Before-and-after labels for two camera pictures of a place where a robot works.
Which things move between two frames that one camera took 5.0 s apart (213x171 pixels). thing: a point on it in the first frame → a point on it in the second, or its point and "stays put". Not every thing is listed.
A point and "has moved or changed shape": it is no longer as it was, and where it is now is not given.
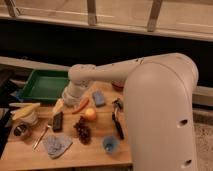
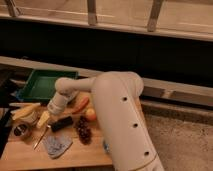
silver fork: (40, 137) stays put
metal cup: (22, 131) stays put
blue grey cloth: (56, 144) stays put
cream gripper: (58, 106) → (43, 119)
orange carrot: (83, 103) stays put
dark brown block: (58, 121) has moved or changed shape
